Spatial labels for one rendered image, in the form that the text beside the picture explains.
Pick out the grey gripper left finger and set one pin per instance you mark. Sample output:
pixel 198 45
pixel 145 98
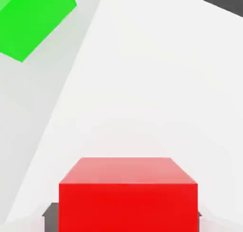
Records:
pixel 51 217

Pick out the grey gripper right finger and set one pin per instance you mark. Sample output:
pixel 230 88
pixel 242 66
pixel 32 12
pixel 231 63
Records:
pixel 199 222

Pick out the small red cube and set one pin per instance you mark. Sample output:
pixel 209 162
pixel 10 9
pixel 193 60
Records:
pixel 128 207

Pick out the small green cube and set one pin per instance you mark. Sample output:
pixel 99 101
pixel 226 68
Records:
pixel 28 22

